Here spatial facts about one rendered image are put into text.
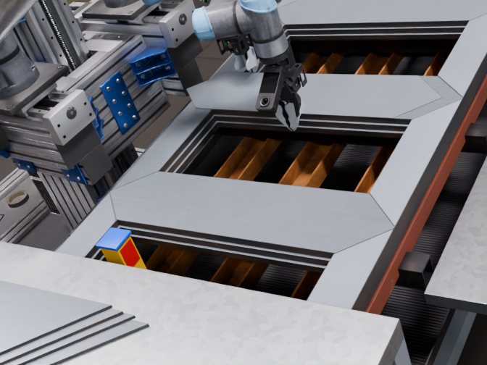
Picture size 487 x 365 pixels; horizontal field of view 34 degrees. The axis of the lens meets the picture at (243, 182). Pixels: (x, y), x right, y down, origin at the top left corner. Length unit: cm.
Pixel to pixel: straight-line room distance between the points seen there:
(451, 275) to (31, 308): 79
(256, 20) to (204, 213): 44
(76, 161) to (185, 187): 47
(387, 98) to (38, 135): 94
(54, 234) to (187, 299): 189
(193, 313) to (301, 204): 51
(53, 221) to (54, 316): 188
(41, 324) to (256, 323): 36
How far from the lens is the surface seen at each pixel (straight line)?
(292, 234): 161
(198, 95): 220
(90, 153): 226
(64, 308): 134
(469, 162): 220
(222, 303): 124
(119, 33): 255
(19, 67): 221
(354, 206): 163
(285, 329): 117
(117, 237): 176
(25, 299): 141
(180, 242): 176
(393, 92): 196
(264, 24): 176
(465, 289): 158
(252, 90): 213
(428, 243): 198
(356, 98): 196
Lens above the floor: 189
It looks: 35 degrees down
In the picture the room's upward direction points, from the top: 20 degrees counter-clockwise
